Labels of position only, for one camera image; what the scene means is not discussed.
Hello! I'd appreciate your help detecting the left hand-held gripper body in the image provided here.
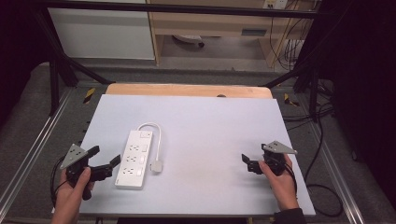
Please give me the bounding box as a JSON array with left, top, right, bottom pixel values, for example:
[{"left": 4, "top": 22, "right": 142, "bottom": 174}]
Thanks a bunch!
[{"left": 60, "top": 143, "right": 94, "bottom": 201}]

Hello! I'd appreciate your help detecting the white plug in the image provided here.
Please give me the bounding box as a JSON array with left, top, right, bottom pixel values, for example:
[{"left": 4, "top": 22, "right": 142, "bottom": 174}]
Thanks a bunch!
[{"left": 149, "top": 160, "right": 164, "bottom": 174}]

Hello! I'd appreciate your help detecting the aluminium rail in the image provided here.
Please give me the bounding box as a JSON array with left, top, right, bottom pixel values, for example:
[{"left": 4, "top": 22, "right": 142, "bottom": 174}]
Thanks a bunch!
[
  {"left": 297, "top": 92, "right": 366, "bottom": 224},
  {"left": 0, "top": 88, "right": 75, "bottom": 213}
]

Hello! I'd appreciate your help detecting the black floor cable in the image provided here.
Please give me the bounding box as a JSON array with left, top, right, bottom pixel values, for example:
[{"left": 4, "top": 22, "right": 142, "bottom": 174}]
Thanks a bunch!
[{"left": 281, "top": 78, "right": 345, "bottom": 218}]

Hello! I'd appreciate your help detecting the wooden board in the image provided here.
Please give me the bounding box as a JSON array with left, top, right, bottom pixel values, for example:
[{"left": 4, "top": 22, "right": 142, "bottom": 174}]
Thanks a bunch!
[{"left": 105, "top": 82, "right": 274, "bottom": 100}]

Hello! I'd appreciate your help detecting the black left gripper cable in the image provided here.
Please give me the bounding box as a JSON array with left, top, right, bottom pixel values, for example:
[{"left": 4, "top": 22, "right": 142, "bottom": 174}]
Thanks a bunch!
[{"left": 49, "top": 156, "right": 69, "bottom": 208}]

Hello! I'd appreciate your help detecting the bundle of black hanging cables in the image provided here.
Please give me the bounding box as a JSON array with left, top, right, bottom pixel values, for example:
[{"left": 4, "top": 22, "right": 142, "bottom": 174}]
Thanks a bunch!
[{"left": 269, "top": 0, "right": 321, "bottom": 72}]

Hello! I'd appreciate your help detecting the person's right hand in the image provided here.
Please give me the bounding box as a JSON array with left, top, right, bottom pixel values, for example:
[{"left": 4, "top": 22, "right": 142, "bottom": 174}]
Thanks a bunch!
[{"left": 258, "top": 153, "right": 301, "bottom": 213}]

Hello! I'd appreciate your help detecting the white power strip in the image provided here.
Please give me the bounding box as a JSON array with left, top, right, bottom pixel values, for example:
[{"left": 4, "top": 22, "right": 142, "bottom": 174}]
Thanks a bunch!
[{"left": 114, "top": 130, "right": 154, "bottom": 190}]

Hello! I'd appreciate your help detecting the white power strip cable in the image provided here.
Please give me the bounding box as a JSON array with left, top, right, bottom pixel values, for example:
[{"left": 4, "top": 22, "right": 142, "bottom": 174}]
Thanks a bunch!
[{"left": 136, "top": 121, "right": 163, "bottom": 162}]

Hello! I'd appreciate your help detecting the office chair base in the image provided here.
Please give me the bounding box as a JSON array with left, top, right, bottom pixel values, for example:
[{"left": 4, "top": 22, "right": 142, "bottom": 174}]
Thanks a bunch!
[{"left": 172, "top": 34, "right": 205, "bottom": 49}]

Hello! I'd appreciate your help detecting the light wooden desk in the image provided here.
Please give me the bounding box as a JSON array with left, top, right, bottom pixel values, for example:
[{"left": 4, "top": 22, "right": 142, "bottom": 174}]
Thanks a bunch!
[{"left": 146, "top": 0, "right": 317, "bottom": 68}]

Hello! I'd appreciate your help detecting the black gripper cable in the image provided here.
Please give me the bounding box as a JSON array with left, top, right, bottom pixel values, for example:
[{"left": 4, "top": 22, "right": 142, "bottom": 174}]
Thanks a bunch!
[
  {"left": 49, "top": 156, "right": 69, "bottom": 208},
  {"left": 283, "top": 162, "right": 299, "bottom": 195}
]

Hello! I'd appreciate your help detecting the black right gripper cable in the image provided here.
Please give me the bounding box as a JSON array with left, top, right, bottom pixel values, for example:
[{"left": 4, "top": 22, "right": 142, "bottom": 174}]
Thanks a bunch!
[{"left": 283, "top": 162, "right": 299, "bottom": 195}]

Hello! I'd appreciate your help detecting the dark curtain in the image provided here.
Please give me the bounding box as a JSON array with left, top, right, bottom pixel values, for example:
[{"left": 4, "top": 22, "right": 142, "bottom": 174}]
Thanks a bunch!
[
  {"left": 306, "top": 0, "right": 396, "bottom": 203},
  {"left": 0, "top": 0, "right": 55, "bottom": 125}
]

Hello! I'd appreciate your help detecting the person's left hand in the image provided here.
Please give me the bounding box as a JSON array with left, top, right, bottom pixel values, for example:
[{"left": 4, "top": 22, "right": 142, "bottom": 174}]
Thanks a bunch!
[{"left": 51, "top": 166, "right": 96, "bottom": 217}]

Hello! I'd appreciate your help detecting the white wall socket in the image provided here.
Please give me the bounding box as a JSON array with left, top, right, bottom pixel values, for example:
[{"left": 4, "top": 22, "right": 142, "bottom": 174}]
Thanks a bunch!
[{"left": 262, "top": 0, "right": 289, "bottom": 10}]

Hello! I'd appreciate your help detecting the white cabinet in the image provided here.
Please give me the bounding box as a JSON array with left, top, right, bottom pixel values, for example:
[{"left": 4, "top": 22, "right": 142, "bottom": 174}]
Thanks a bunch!
[{"left": 47, "top": 0, "right": 156, "bottom": 61}]

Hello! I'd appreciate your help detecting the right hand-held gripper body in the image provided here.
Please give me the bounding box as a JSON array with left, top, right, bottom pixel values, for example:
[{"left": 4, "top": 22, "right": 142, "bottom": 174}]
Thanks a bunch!
[{"left": 262, "top": 140, "right": 298, "bottom": 177}]

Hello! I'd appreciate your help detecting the black metal frame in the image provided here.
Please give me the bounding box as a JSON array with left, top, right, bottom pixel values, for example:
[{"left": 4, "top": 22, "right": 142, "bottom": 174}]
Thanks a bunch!
[{"left": 32, "top": 0, "right": 335, "bottom": 124}]

